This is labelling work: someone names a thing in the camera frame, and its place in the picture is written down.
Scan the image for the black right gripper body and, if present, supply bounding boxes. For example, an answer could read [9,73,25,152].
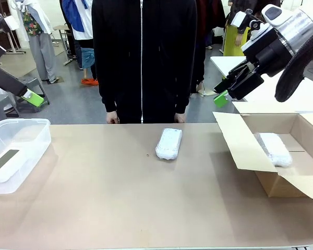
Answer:
[244,38,295,78]

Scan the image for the bubble-wrapped clock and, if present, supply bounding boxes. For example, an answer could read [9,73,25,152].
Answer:
[155,128,183,161]
[255,132,293,167]

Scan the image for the unwrapped white digital clock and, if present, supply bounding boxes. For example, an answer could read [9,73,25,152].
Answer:
[0,148,27,184]

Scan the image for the bubble-wrapped clock, printed label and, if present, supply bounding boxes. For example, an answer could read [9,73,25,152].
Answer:
[155,128,183,161]

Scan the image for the person's right hand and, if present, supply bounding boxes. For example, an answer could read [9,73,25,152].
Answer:
[105,110,120,124]

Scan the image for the white desk with metal legs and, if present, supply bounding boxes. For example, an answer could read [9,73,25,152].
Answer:
[0,21,27,56]

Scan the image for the white side table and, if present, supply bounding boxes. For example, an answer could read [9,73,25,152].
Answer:
[210,56,313,114]

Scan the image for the grey plastic stool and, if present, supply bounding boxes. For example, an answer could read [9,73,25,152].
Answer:
[15,77,51,114]

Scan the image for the mannequin in yellow skirt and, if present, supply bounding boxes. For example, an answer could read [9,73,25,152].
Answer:
[214,0,251,95]

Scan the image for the person in blue jeans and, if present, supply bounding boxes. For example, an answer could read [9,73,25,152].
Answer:
[204,29,215,51]

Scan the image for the mannequin floral shirt grey trousers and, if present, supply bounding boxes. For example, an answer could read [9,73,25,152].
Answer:
[7,0,60,84]

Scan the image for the clear plastic storage container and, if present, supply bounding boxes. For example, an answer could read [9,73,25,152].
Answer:
[0,118,52,195]

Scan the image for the brown cardboard box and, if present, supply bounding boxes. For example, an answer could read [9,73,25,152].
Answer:
[212,101,313,201]

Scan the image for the mannequin in dark red clothing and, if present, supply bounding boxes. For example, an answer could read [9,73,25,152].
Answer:
[197,0,226,30]

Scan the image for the small grey-legged table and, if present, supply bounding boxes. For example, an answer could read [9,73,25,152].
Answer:
[53,24,77,66]

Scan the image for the mannequin blue white jacket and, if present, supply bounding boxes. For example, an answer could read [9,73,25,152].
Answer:
[58,0,99,80]

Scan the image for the person in black zip hoodie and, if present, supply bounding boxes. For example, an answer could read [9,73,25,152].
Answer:
[91,0,199,124]

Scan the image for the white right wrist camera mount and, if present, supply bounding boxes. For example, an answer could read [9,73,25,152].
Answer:
[229,9,278,57]

